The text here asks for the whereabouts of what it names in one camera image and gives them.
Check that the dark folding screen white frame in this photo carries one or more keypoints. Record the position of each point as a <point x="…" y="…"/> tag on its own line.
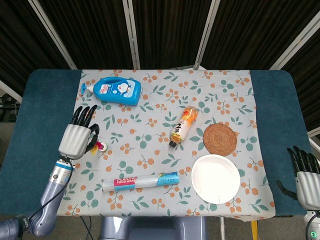
<point x="170" y="30"/>

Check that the blue felt covered table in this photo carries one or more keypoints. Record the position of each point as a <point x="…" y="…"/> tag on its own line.
<point x="37" y="112"/>

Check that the orange juice plastic bottle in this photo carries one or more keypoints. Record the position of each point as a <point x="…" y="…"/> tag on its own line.
<point x="181" y="128"/>

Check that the white paper plate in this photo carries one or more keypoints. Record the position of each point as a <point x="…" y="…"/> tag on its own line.
<point x="215" y="178"/>

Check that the round woven rattan coaster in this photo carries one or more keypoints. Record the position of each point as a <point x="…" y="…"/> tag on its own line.
<point x="220" y="140"/>

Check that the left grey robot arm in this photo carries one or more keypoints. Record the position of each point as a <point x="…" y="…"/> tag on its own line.
<point x="53" y="190"/>

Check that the floral leaf print tablecloth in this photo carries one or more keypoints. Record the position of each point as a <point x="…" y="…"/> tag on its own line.
<point x="155" y="120"/>

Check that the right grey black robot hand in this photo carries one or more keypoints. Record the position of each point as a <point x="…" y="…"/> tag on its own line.
<point x="307" y="182"/>

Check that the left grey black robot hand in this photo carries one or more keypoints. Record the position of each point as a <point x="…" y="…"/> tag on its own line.
<point x="74" y="140"/>

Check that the plastic food wrap roll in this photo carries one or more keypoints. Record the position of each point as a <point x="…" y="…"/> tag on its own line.
<point x="140" y="181"/>

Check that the yellow post under table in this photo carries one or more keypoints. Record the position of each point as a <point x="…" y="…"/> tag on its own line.
<point x="254" y="230"/>

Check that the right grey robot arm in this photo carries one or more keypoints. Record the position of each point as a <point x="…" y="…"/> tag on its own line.
<point x="313" y="225"/>

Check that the grey robot torso base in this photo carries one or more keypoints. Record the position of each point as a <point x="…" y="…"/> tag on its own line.
<point x="155" y="230"/>

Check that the blue pump soap bottle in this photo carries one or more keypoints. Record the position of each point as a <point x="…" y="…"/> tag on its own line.
<point x="117" y="91"/>

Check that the small colourful toy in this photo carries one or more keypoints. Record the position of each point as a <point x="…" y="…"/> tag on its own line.
<point x="101" y="146"/>

